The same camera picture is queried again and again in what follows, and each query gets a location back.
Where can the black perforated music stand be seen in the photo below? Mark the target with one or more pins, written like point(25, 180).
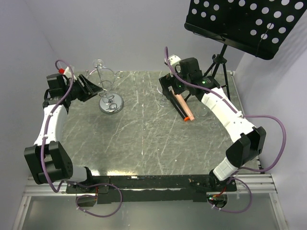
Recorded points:
point(266, 29)

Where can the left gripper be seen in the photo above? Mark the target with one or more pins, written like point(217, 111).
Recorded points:
point(92, 88)

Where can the chrome wine glass rack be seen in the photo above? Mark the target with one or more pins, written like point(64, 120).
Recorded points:
point(110, 102)

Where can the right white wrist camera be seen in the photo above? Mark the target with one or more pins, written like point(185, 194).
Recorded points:
point(174, 62)

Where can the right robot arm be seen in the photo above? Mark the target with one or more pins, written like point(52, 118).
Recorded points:
point(247, 140)

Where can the aluminium frame rail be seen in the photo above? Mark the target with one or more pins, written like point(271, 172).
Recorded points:
point(257, 183)

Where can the pink microphone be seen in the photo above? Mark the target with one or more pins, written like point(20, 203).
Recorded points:
point(182, 102)

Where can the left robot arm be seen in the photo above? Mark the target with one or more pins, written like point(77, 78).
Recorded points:
point(47, 159)

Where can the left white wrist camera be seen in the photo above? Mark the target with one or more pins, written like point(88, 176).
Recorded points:
point(67, 72)

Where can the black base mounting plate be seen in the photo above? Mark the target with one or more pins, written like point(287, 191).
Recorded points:
point(149, 188)

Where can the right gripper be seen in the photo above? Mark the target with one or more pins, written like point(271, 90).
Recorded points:
point(167, 81)

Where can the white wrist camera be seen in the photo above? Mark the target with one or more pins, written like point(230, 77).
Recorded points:
point(67, 72)
point(174, 62)

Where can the black microphone orange end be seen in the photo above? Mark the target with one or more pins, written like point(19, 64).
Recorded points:
point(178, 107)

